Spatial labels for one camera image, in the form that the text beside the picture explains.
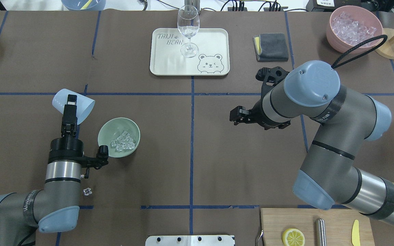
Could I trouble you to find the half lemon slice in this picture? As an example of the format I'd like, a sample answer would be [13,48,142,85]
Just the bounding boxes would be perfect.
[281,228,305,246]

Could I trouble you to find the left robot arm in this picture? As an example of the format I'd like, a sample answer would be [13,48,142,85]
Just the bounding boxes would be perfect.
[0,91,108,246]

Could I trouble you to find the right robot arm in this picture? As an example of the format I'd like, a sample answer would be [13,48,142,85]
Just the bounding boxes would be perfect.
[229,60,394,226]

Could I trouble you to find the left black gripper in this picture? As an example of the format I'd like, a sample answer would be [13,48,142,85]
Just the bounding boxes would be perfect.
[48,95,108,179]

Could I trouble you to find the yellow plastic knife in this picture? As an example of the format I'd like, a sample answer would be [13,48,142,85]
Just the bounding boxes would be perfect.
[351,219,360,246]

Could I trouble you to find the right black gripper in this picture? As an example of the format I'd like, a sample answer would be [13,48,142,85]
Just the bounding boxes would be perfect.
[229,67,290,130]

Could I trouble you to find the light blue cup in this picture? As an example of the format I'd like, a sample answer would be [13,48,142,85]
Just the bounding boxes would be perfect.
[52,88,95,125]

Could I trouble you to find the steel muddler black cap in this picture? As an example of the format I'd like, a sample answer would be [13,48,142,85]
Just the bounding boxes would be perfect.
[315,218,327,246]

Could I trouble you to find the wooden cutting board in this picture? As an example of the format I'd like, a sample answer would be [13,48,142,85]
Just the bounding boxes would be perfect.
[261,208,375,246]

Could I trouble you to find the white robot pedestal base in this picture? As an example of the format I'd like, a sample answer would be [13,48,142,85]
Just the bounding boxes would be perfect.
[145,234,236,246]

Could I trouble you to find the green bowl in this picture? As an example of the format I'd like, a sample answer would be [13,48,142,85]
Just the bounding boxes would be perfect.
[97,117,141,158]

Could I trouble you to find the stray ice cube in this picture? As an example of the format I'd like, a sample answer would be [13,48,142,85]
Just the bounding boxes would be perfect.
[82,188,93,196]

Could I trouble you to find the wooden mug tree stand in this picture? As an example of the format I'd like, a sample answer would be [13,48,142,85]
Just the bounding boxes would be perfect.
[372,16,394,60]

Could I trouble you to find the wine glass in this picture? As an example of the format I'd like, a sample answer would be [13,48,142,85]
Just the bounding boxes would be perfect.
[177,4,200,58]

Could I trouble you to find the white bear tray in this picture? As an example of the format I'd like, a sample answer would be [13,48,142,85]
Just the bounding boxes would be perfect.
[149,28,230,76]

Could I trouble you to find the pink bowl with ice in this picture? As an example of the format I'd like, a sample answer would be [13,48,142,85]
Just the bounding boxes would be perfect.
[326,5,383,53]

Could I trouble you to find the blue bowl with fork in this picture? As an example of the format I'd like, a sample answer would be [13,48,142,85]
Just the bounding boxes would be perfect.
[61,0,107,11]

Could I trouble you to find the grey yellow cloth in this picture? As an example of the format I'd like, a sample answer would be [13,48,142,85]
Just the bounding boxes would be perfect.
[253,33,289,62]

